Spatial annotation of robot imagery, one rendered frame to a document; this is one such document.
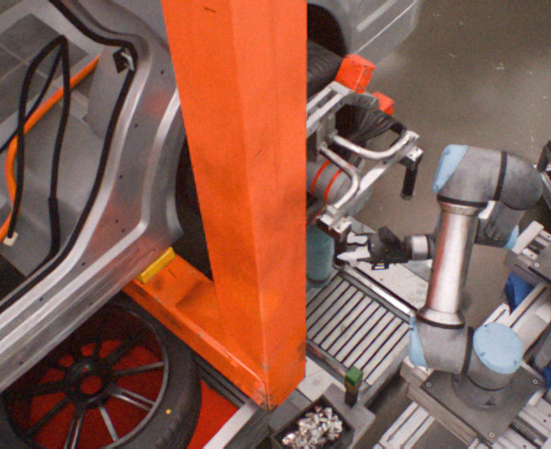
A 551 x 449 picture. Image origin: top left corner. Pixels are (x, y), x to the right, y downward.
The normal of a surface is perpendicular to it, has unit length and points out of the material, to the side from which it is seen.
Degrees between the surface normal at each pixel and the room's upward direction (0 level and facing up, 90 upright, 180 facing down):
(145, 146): 90
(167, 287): 0
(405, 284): 0
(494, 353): 8
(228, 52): 90
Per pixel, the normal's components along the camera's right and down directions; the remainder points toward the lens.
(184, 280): -0.04, -0.58
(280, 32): 0.75, 0.53
